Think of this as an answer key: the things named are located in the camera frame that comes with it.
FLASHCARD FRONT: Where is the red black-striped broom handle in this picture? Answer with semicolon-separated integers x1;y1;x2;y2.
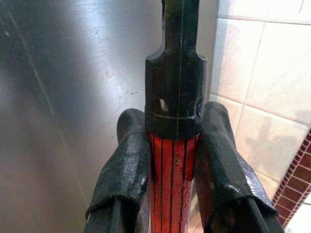
144;0;208;233

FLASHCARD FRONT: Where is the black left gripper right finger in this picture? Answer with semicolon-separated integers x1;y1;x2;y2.
196;101;285;233

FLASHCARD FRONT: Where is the stainless steel cabinet panel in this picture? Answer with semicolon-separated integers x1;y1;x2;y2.
0;0;220;233

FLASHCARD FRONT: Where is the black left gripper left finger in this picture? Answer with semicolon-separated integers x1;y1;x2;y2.
84;108;152;233

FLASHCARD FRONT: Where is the red brick-pattern pole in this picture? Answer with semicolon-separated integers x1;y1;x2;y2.
273;128;311;228

